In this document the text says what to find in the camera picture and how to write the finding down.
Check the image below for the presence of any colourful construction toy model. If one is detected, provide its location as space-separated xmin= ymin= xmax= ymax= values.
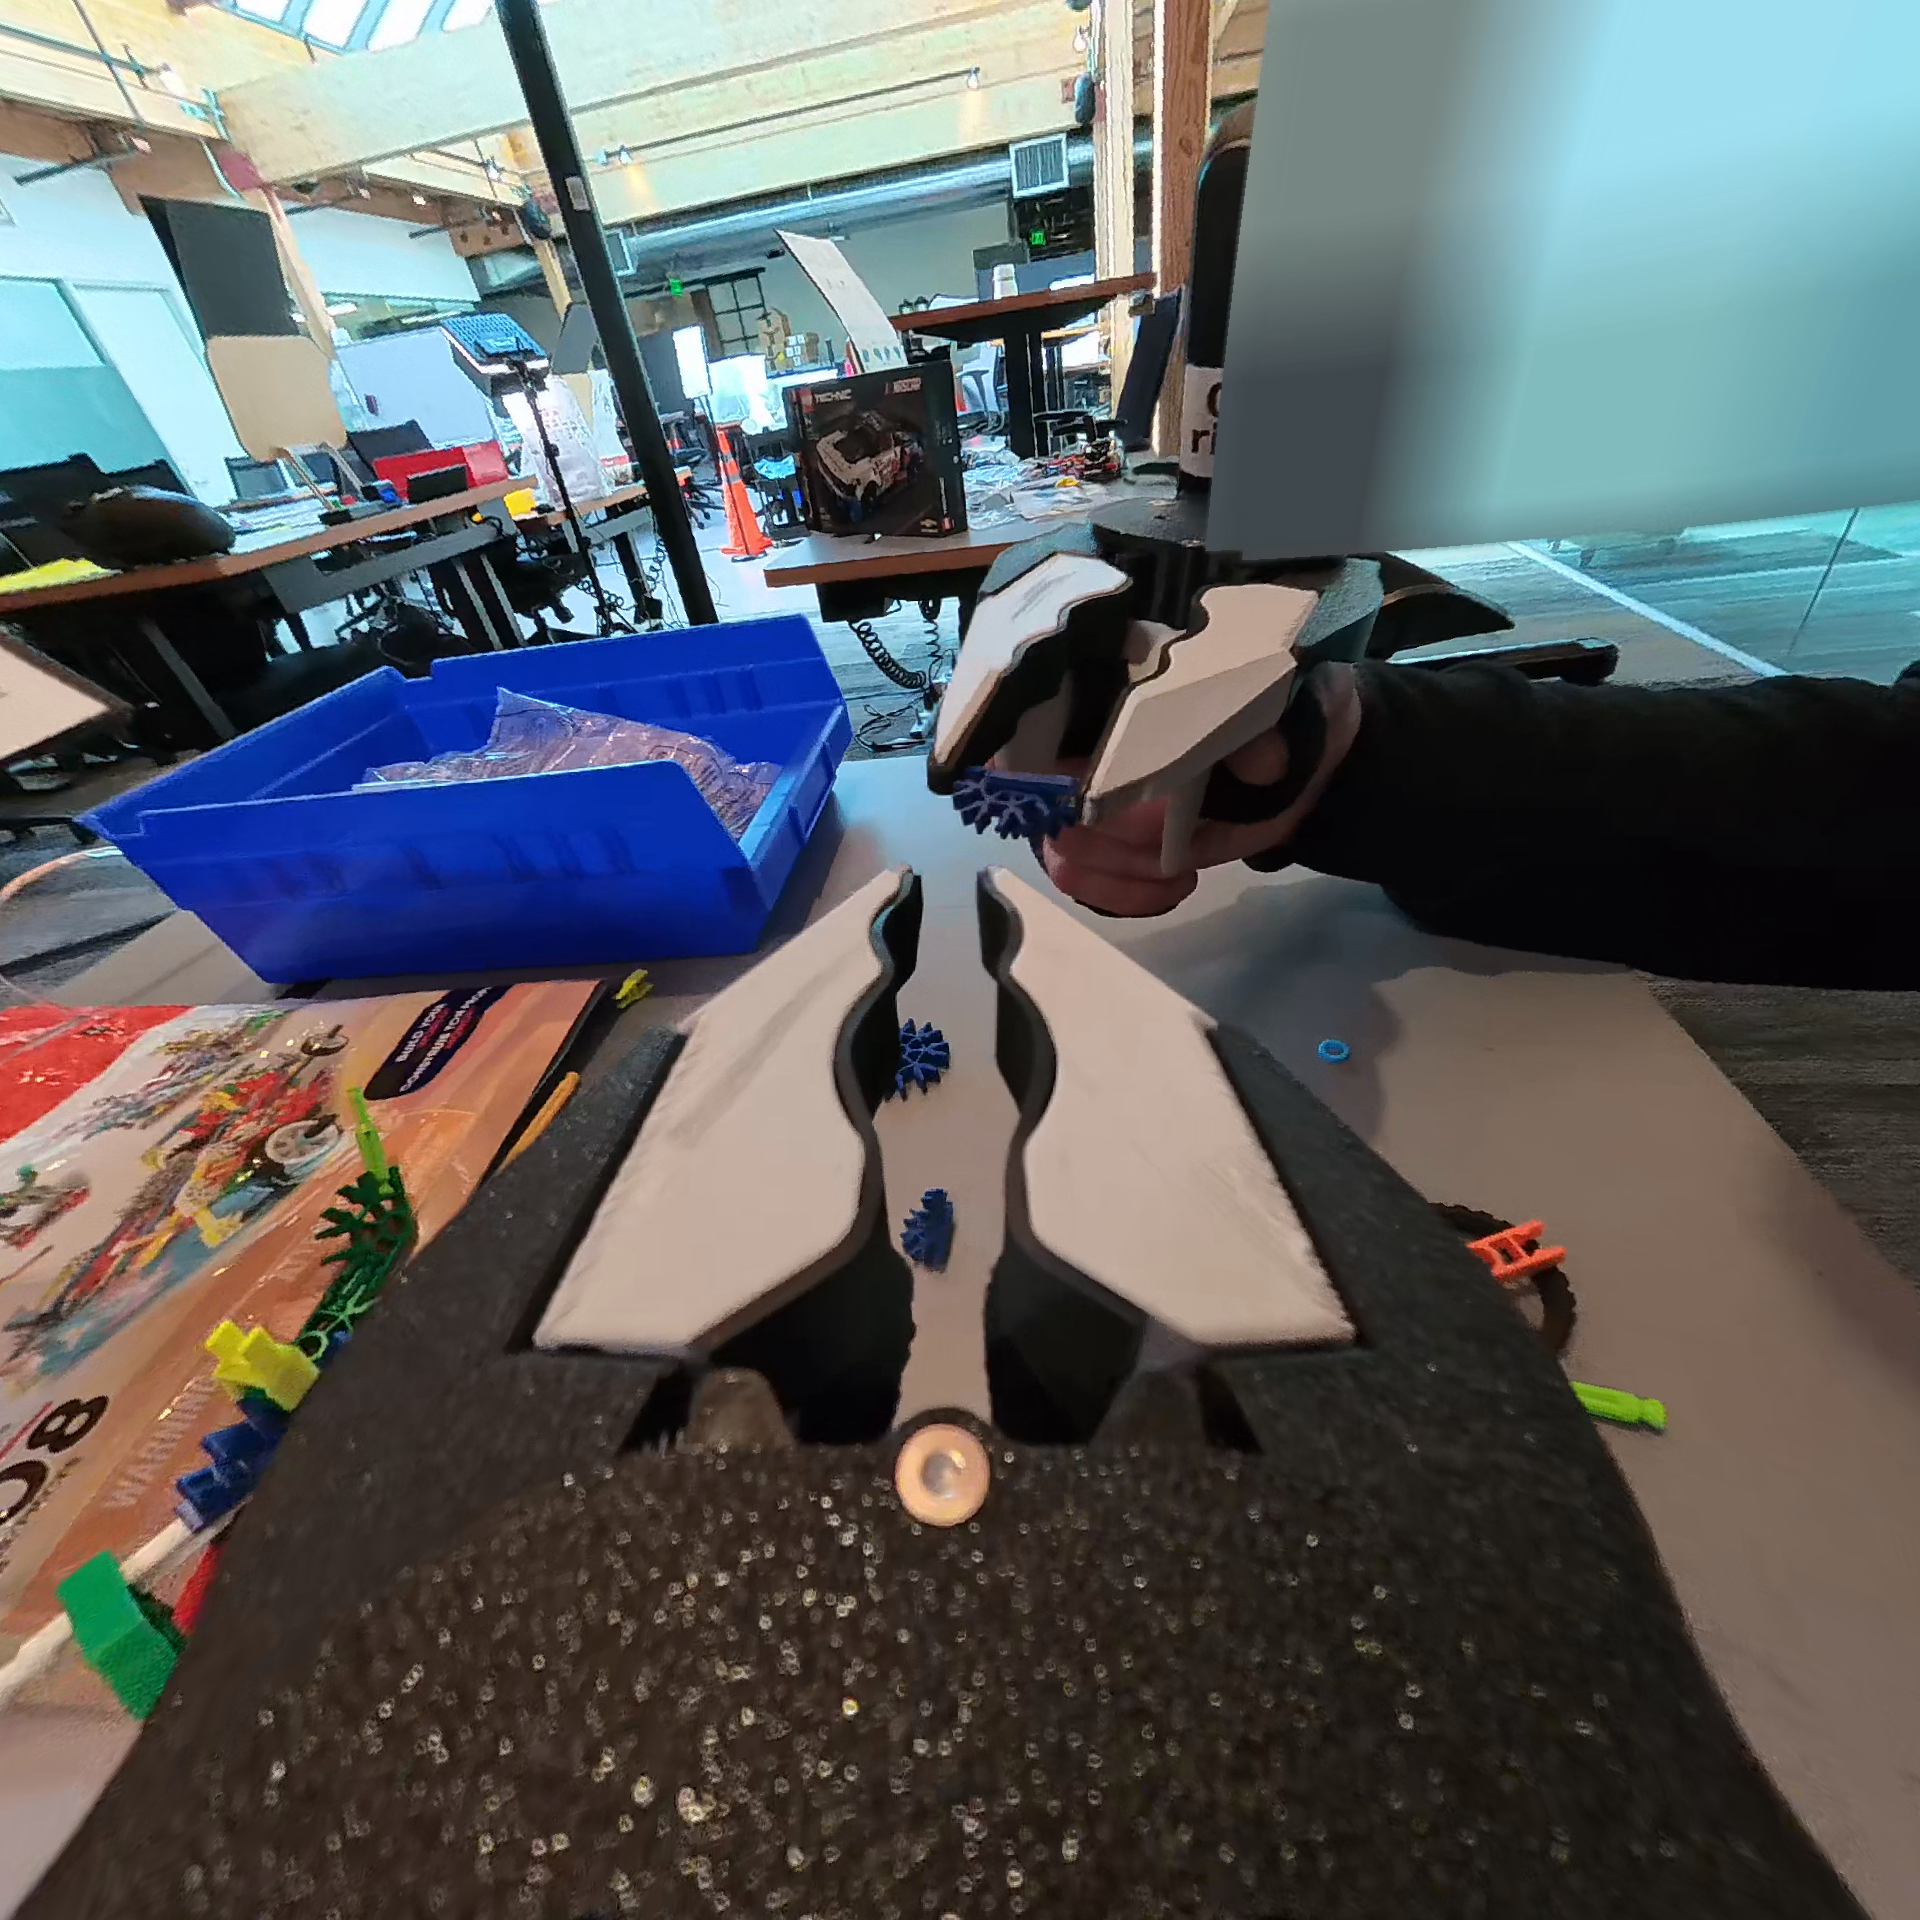
xmin=60 ymin=1089 xmax=414 ymax=1720

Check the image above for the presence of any orange red toy package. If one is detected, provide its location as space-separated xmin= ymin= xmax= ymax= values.
xmin=0 ymin=973 xmax=610 ymax=1674

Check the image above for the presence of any wooden top desk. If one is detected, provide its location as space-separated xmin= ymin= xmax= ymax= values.
xmin=0 ymin=481 xmax=544 ymax=719
xmin=763 ymin=494 xmax=1201 ymax=632

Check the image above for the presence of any blue plastic bin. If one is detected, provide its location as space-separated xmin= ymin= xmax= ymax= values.
xmin=72 ymin=617 xmax=852 ymax=988

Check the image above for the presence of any black pole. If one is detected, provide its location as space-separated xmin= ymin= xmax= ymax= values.
xmin=492 ymin=0 xmax=717 ymax=628

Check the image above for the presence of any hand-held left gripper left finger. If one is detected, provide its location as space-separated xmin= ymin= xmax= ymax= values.
xmin=530 ymin=865 xmax=923 ymax=1363

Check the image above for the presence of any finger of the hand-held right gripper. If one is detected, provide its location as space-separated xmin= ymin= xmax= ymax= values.
xmin=1083 ymin=582 xmax=1328 ymax=828
xmin=923 ymin=550 xmax=1140 ymax=799

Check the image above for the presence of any clear plastic parts bag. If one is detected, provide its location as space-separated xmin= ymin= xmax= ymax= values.
xmin=361 ymin=684 xmax=787 ymax=843

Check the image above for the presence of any studio light panel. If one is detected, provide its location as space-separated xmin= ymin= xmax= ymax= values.
xmin=435 ymin=302 xmax=550 ymax=377

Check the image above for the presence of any person's right forearm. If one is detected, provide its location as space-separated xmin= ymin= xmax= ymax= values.
xmin=1287 ymin=655 xmax=1920 ymax=993

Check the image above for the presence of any orange traffic cone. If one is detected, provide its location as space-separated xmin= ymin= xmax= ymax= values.
xmin=717 ymin=422 xmax=774 ymax=560

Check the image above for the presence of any black rubber tyre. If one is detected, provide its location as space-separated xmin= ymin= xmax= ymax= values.
xmin=1433 ymin=1199 xmax=1581 ymax=1363

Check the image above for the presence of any long yellow rod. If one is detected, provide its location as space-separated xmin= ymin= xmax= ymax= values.
xmin=510 ymin=1069 xmax=585 ymax=1169

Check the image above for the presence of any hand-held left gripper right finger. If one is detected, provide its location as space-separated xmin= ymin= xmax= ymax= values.
xmin=974 ymin=865 xmax=1365 ymax=1353

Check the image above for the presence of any person's right hand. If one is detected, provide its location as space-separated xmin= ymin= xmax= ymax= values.
xmin=1039 ymin=655 xmax=1365 ymax=921

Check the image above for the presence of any toy car box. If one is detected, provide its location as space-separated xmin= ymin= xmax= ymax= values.
xmin=774 ymin=357 xmax=969 ymax=534

